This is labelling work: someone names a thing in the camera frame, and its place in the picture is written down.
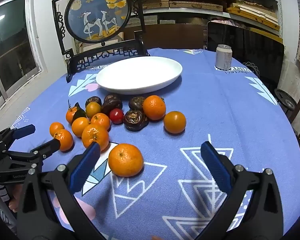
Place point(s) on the silver drink can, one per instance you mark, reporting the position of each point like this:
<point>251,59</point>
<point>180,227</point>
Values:
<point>224,57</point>

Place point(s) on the brown wooden board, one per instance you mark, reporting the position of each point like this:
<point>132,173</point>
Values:
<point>165,33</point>

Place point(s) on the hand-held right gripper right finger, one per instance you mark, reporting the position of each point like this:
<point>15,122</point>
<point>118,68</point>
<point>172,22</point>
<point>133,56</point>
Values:
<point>215,167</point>

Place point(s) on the smooth yellow-orange citrus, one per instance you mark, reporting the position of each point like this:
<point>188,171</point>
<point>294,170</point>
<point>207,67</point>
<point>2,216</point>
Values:
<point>174,122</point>

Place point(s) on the person's left hand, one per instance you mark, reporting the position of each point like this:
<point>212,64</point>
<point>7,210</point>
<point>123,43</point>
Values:
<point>13,204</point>

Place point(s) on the blue printed tablecloth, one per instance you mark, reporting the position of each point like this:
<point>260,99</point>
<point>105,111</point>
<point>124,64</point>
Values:
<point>215,120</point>

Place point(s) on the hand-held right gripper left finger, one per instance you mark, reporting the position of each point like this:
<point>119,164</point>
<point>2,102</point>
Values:
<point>86,166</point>

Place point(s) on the dark flat monitor panel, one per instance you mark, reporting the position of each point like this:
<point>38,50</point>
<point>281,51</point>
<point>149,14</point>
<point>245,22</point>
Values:
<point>250,45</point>

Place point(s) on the mandarin orange with green leaf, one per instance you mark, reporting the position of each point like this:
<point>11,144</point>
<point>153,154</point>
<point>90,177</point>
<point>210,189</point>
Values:
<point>70,116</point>

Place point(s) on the person's left forearm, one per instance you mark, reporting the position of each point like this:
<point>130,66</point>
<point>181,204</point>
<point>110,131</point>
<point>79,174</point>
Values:
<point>0,192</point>

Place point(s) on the dark water chestnut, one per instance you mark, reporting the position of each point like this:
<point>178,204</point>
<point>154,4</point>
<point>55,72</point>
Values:
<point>111,107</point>
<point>112,97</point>
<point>137,103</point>
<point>135,120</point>
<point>93,100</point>

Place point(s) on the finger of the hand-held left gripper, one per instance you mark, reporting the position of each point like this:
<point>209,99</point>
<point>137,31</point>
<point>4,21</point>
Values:
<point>26,130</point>
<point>48,147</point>

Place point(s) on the round deer painting table screen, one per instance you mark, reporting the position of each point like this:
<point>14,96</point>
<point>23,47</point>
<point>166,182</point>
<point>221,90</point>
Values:
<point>96,12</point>

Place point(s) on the red cherry tomato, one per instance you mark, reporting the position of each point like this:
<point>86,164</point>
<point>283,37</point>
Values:
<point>116,116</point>

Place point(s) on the white oval plate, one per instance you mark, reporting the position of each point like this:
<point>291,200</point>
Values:
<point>140,75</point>

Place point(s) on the black round metal disc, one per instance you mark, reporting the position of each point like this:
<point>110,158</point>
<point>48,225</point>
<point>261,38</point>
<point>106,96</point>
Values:
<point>286,101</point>

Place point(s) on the small greenish-yellow citrus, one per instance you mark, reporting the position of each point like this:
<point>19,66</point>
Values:
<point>93,110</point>

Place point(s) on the white framed window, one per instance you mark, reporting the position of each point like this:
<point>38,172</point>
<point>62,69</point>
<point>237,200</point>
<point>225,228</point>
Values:
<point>10,47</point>

